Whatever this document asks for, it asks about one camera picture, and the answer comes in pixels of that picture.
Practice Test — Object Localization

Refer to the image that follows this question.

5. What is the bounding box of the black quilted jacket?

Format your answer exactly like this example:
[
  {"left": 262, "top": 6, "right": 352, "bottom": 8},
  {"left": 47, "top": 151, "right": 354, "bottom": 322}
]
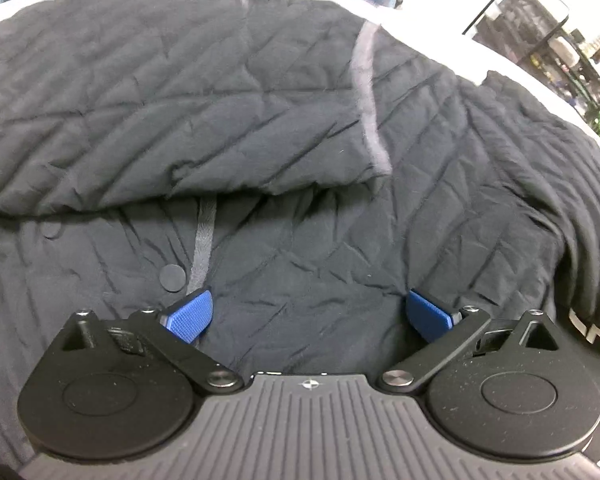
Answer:
[{"left": 0, "top": 0, "right": 600, "bottom": 468}]

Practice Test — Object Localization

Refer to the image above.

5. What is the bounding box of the black garment white lettering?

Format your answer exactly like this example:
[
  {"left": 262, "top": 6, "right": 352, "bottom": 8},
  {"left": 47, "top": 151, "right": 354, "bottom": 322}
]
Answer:
[{"left": 554, "top": 299, "right": 600, "bottom": 470}]

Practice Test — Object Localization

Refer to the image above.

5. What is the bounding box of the black metal shelf rack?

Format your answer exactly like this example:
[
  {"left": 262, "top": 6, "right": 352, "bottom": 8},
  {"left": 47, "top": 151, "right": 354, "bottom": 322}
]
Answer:
[{"left": 464, "top": 0, "right": 600, "bottom": 129}]

